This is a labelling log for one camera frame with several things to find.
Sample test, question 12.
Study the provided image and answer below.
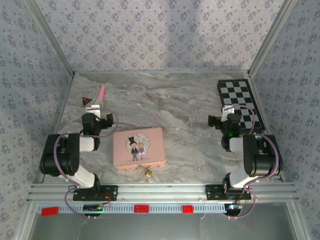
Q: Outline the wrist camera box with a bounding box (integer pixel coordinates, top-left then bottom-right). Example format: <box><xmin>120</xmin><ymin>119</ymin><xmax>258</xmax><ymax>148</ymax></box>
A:
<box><xmin>221</xmin><ymin>104</ymin><xmax>236</xmax><ymax>121</ymax></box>
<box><xmin>85</xmin><ymin>104</ymin><xmax>102</xmax><ymax>119</ymax></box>

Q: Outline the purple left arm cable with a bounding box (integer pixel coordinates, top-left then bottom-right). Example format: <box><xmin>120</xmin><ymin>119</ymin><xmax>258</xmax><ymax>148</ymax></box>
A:
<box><xmin>56</xmin><ymin>108</ymin><xmax>120</xmax><ymax>221</ymax></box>

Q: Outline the grey slotted cable duct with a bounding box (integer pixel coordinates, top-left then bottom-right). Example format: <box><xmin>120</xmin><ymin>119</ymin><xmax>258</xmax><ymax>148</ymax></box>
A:
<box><xmin>34</xmin><ymin>202</ymin><xmax>227</xmax><ymax>215</ymax></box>

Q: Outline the medium red toy brick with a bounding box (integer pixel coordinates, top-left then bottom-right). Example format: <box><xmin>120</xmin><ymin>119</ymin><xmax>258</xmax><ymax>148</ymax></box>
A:
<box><xmin>133</xmin><ymin>204</ymin><xmax>150</xmax><ymax>214</ymax></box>

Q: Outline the black white chessboard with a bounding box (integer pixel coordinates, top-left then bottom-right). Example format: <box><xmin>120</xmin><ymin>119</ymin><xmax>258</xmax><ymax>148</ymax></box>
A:
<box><xmin>216</xmin><ymin>79</ymin><xmax>267</xmax><ymax>135</ymax></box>

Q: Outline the wide red toy brick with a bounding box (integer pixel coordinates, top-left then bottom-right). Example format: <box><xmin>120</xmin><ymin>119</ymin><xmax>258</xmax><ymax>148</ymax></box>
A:
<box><xmin>41</xmin><ymin>206</ymin><xmax>60</xmax><ymax>217</ymax></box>

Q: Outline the small brass padlock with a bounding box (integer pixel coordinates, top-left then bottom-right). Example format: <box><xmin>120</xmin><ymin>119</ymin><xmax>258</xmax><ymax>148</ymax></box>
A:
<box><xmin>136</xmin><ymin>166</ymin><xmax>154</xmax><ymax>178</ymax></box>

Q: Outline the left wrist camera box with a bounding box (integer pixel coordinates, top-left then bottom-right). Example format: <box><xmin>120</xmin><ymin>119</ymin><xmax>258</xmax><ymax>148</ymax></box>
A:
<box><xmin>85</xmin><ymin>104</ymin><xmax>102</xmax><ymax>119</ymax></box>

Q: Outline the pink toy microphone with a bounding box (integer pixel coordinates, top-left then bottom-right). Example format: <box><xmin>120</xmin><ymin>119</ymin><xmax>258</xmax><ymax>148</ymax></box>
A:
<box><xmin>93</xmin><ymin>84</ymin><xmax>106</xmax><ymax>108</ymax></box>

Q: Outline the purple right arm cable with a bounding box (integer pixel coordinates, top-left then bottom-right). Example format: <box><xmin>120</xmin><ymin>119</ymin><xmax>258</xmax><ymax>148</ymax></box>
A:
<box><xmin>226</xmin><ymin>104</ymin><xmax>280</xmax><ymax>221</ymax></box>

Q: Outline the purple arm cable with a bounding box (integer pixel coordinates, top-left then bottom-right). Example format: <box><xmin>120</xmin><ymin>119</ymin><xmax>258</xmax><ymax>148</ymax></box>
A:
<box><xmin>226</xmin><ymin>104</ymin><xmax>280</xmax><ymax>221</ymax></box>
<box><xmin>56</xmin><ymin>108</ymin><xmax>120</xmax><ymax>221</ymax></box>

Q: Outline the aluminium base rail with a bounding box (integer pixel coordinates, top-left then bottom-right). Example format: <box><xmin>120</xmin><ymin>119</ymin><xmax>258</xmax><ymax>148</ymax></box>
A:
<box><xmin>26</xmin><ymin>182</ymin><xmax>300</xmax><ymax>203</ymax></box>

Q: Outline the pink wedding couple tin box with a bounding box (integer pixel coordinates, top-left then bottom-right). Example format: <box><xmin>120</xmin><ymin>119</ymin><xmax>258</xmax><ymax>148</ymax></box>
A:
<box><xmin>112</xmin><ymin>126</ymin><xmax>167</xmax><ymax>172</ymax></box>

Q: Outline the aluminium side rail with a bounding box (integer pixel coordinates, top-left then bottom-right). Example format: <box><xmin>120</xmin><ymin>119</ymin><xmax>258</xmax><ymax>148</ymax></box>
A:
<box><xmin>33</xmin><ymin>72</ymin><xmax>76</xmax><ymax>185</ymax></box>
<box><xmin>248</xmin><ymin>73</ymin><xmax>286</xmax><ymax>182</ymax></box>

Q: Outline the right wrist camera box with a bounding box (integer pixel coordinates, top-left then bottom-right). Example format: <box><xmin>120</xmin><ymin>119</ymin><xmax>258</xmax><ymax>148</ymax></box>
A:
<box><xmin>221</xmin><ymin>104</ymin><xmax>236</xmax><ymax>121</ymax></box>

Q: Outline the aluminium frame post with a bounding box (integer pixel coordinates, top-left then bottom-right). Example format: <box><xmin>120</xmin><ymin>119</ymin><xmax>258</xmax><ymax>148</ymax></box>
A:
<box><xmin>247</xmin><ymin>0</ymin><xmax>300</xmax><ymax>77</ymax></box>
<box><xmin>23</xmin><ymin>0</ymin><xmax>76</xmax><ymax>77</ymax></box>

